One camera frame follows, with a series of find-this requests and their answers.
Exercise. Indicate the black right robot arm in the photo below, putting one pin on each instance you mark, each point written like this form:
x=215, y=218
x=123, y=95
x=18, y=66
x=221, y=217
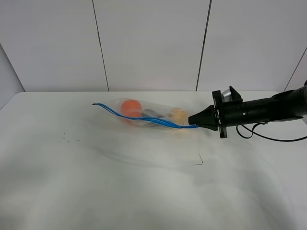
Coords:
x=285, y=106

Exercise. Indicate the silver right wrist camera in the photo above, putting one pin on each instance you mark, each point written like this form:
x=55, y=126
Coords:
x=231, y=95

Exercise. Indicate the orange toy fruit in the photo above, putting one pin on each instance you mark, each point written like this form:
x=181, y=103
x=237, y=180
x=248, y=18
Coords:
x=131, y=108

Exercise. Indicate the clear blue-zip file bag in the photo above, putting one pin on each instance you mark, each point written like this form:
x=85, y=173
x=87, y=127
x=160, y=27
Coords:
x=113, y=107

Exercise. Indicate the yellow toy pear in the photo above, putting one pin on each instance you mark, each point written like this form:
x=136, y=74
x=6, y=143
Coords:
x=179, y=116

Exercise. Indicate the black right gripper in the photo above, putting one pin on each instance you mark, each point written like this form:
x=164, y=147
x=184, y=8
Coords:
x=224, y=112

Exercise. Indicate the purple toy eggplant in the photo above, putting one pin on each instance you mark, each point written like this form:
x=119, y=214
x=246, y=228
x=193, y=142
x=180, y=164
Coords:
x=150, y=113

